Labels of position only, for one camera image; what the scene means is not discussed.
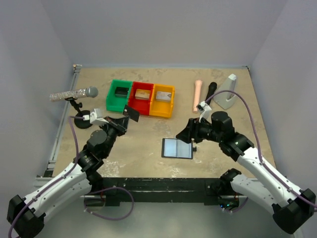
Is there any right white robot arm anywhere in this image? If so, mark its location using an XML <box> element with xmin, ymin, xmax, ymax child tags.
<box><xmin>176</xmin><ymin>112</ymin><xmax>316</xmax><ymax>234</ymax></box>

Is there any aluminium frame rail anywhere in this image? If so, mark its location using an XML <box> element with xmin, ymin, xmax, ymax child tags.
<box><xmin>33</xmin><ymin>64</ymin><xmax>82</xmax><ymax>187</ymax></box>

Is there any yellow plastic bin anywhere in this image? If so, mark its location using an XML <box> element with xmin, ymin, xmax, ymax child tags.
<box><xmin>149</xmin><ymin>84</ymin><xmax>175</xmax><ymax>118</ymax></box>

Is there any green plastic bin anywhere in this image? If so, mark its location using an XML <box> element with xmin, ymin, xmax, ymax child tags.
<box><xmin>106</xmin><ymin>79</ymin><xmax>133</xmax><ymax>113</ymax></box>

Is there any black microphone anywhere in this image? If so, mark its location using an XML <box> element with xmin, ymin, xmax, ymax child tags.
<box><xmin>205</xmin><ymin>82</ymin><xmax>217</xmax><ymax>105</ymax></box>

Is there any black leather card holder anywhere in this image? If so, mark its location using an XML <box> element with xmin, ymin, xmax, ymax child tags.
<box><xmin>161</xmin><ymin>138</ymin><xmax>197</xmax><ymax>159</ymax></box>

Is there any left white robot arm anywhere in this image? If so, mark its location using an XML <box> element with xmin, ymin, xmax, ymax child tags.
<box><xmin>7</xmin><ymin>116</ymin><xmax>129</xmax><ymax>238</ymax></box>

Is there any red plastic bin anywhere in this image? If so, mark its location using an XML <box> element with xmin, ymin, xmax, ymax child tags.
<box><xmin>128</xmin><ymin>81</ymin><xmax>154</xmax><ymax>116</ymax></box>

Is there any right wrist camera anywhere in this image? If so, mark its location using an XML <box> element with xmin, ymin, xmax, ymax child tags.
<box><xmin>196</xmin><ymin>101</ymin><xmax>212</xmax><ymax>122</ymax></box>

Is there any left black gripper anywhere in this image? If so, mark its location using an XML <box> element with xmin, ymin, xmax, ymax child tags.
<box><xmin>100</xmin><ymin>116</ymin><xmax>131</xmax><ymax>157</ymax></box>

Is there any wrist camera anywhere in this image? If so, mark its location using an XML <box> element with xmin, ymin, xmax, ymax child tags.
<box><xmin>196</xmin><ymin>101</ymin><xmax>212</xmax><ymax>122</ymax></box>
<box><xmin>83</xmin><ymin>109</ymin><xmax>108</xmax><ymax>126</ymax></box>

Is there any grey credit card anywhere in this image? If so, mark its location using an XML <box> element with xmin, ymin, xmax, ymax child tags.
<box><xmin>122</xmin><ymin>105</ymin><xmax>140</xmax><ymax>122</ymax></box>

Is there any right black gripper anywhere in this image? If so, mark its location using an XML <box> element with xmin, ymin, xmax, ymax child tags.
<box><xmin>176</xmin><ymin>116</ymin><xmax>223</xmax><ymax>143</ymax></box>

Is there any glitter silver microphone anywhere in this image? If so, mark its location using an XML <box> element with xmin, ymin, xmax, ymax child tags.
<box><xmin>50</xmin><ymin>86</ymin><xmax>99</xmax><ymax>102</ymax></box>

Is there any pink microphone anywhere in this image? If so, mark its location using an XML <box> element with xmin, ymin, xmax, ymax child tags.
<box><xmin>193</xmin><ymin>80</ymin><xmax>203</xmax><ymax>113</ymax></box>

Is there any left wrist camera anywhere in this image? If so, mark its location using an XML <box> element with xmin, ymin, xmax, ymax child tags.
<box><xmin>83</xmin><ymin>109</ymin><xmax>108</xmax><ymax>126</ymax></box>

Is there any grey wedge stand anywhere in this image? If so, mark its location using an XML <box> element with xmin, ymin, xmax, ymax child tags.
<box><xmin>213</xmin><ymin>74</ymin><xmax>238</xmax><ymax>110</ymax></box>

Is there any card in red bin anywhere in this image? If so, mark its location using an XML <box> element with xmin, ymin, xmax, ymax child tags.
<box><xmin>135</xmin><ymin>89</ymin><xmax>151</xmax><ymax>100</ymax></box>

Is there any silver card in yellow bin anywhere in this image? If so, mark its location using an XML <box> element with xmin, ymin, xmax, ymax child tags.
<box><xmin>156</xmin><ymin>91</ymin><xmax>172</xmax><ymax>102</ymax></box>

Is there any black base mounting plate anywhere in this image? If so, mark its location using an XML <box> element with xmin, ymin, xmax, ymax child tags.
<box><xmin>74</xmin><ymin>177</ymin><xmax>248</xmax><ymax>206</ymax></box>

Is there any black item in green bin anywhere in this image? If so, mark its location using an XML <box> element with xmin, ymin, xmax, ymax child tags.
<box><xmin>114</xmin><ymin>87</ymin><xmax>129</xmax><ymax>98</ymax></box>

